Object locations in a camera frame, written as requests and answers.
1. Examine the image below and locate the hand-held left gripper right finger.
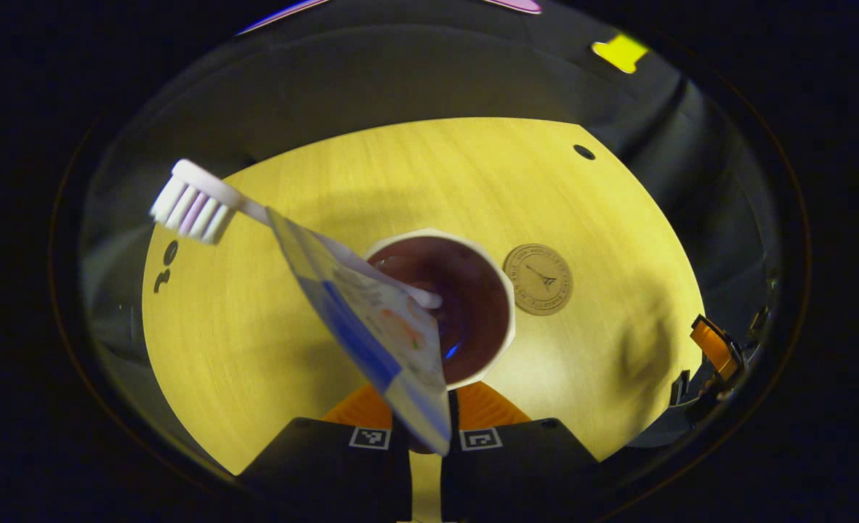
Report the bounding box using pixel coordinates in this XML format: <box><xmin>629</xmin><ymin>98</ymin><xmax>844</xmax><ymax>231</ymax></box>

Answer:
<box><xmin>440</xmin><ymin>381</ymin><xmax>605</xmax><ymax>520</ymax></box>

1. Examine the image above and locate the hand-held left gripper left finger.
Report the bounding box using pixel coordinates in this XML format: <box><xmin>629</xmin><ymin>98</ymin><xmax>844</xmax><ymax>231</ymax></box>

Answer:
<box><xmin>241</xmin><ymin>384</ymin><xmax>412</xmax><ymax>520</ymax></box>

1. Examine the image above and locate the white toothpaste tube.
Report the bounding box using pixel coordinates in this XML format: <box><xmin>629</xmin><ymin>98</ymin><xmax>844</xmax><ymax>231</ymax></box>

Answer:
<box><xmin>266</xmin><ymin>207</ymin><xmax>452</xmax><ymax>457</ymax></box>

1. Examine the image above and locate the beige cup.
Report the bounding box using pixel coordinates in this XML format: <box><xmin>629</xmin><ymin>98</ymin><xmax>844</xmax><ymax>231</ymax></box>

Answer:
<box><xmin>363</xmin><ymin>229</ymin><xmax>516</xmax><ymax>391</ymax></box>

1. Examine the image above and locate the round cork coaster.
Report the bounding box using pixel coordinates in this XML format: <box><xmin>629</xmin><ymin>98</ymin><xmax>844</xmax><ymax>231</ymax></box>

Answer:
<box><xmin>503</xmin><ymin>243</ymin><xmax>573</xmax><ymax>316</ymax></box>

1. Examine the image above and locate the white toothbrush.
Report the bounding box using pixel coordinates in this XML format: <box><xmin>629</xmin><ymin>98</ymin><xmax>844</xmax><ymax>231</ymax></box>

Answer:
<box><xmin>150</xmin><ymin>159</ymin><xmax>443</xmax><ymax>309</ymax></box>

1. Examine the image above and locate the black backdrop cloth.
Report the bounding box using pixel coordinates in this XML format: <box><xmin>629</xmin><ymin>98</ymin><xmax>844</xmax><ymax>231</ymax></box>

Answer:
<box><xmin>77</xmin><ymin>0</ymin><xmax>783</xmax><ymax>480</ymax></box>

